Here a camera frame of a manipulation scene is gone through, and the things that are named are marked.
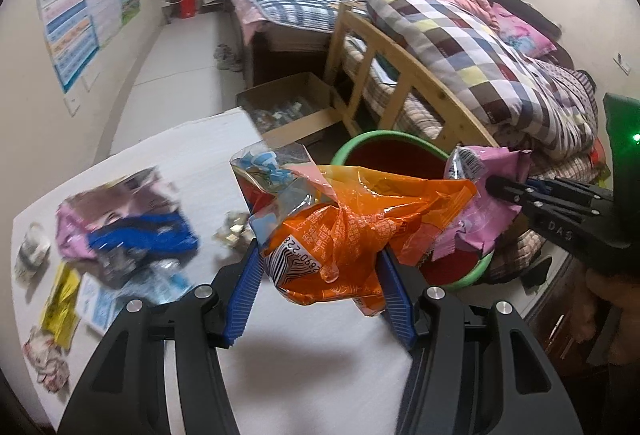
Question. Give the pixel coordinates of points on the grey sneaker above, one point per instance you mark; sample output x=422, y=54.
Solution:
x=223, y=51
x=233, y=63

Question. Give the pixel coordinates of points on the pile of packets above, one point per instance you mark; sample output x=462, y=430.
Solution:
x=282, y=112

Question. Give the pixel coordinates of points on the person's right hand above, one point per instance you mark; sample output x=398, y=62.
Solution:
x=582, y=302

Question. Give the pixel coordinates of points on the checkered quilt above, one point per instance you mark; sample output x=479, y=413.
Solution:
x=460, y=45

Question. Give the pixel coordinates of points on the white and red floral wrapper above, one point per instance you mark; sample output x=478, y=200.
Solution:
x=45, y=360

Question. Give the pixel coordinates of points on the mauve pink wrapper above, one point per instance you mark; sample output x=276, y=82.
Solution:
x=80, y=225

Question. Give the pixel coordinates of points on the clear plastic wrapper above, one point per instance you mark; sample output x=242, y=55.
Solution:
x=160, y=282

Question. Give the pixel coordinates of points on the large blue wall poster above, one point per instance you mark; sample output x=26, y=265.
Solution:
x=65, y=15

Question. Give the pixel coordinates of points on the blue snack wrapper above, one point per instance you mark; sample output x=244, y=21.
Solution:
x=140, y=235

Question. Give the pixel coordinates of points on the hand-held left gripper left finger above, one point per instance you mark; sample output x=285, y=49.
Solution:
x=245, y=295

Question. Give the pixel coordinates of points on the yellow packet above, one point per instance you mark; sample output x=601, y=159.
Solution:
x=60, y=310

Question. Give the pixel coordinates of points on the white wall fixture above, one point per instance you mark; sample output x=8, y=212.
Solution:
x=623, y=62

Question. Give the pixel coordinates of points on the pink snack wrapper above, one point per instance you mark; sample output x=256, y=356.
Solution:
x=470, y=220

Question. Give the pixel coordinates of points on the white wall socket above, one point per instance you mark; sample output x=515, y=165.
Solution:
x=90, y=82
x=72, y=106

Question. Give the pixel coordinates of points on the red basin with green rim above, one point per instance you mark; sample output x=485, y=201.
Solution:
x=390, y=155

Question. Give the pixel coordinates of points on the cardboard box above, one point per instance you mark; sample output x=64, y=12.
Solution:
x=305, y=90

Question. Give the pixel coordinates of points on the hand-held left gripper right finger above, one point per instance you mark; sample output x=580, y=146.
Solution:
x=396, y=300

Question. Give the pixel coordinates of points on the white and blue packet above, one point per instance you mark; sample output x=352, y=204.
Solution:
x=100, y=305

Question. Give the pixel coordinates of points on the pink cartoon pillow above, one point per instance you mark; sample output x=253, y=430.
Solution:
x=520, y=32

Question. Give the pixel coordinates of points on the orange snack wrapper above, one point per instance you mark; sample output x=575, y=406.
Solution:
x=340, y=235

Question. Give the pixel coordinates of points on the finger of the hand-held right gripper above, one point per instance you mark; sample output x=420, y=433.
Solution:
x=502, y=187
x=575, y=187

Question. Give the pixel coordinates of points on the crumpled gold foil wrapper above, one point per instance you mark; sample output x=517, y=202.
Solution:
x=232, y=229

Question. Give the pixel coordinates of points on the dark silver wrapper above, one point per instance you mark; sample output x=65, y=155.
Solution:
x=120, y=267

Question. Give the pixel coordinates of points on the dark bed base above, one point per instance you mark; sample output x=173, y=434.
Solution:
x=270, y=55

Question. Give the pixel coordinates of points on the red container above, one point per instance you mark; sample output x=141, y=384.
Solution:
x=187, y=5

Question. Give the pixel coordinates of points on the clear blue print wrapper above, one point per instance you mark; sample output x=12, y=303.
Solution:
x=260, y=170

